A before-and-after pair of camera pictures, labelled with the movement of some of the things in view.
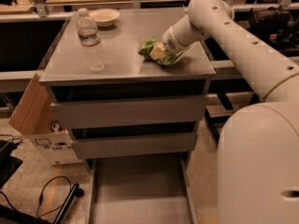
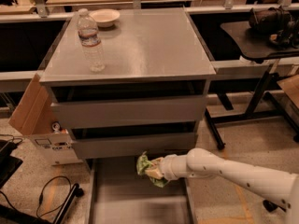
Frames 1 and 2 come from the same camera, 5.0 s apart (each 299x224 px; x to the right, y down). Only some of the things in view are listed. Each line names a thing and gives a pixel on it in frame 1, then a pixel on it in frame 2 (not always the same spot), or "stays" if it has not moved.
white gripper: [171, 43] → [168, 168]
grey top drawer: [131, 111] stays
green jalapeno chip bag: [148, 45] → [142, 165]
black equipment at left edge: [8, 163] stays
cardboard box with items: [35, 117] stays
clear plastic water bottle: [90, 39] stays
